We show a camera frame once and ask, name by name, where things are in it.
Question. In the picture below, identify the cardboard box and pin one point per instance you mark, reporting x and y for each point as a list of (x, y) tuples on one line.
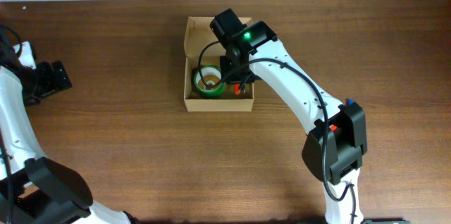
[(197, 35)]

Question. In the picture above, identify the small yellow tape roll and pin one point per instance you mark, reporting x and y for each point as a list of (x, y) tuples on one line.
[(208, 83)]

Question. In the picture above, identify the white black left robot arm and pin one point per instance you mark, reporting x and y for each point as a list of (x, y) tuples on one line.
[(34, 188)]

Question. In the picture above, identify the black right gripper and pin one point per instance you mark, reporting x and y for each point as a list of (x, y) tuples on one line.
[(225, 61)]

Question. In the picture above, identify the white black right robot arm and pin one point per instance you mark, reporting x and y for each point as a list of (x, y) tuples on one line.
[(336, 132)]

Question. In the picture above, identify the green tape roll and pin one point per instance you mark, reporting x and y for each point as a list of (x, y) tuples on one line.
[(209, 70)]

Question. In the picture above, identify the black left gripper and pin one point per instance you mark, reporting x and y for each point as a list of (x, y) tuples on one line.
[(51, 84)]

